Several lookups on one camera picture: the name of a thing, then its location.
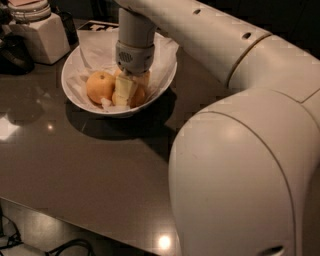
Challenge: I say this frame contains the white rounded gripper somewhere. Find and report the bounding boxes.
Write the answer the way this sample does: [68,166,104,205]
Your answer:
[112,41,155,108]

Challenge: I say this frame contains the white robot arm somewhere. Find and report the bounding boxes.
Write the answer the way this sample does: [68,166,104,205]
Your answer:
[116,0,320,256]

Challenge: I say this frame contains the white ceramic bowl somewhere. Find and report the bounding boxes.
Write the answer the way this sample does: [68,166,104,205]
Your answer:
[61,26,178,119]

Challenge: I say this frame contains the left orange with stem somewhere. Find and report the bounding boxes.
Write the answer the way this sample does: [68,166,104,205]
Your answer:
[86,71,115,104]

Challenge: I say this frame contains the white paper napkin liner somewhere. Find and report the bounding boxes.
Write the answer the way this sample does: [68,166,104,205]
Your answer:
[65,30,181,113]

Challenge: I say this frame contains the black and white marker card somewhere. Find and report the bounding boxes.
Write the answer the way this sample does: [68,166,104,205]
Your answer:
[79,20,118,31]

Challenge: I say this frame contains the white square ceramic jar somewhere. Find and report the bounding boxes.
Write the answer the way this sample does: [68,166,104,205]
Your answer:
[8,0,70,65]

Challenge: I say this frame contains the black round object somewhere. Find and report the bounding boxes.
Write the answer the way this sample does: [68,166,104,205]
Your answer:
[0,35,34,75]

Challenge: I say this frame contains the black cable on floor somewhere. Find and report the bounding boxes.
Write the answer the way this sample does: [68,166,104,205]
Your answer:
[0,206,24,250]

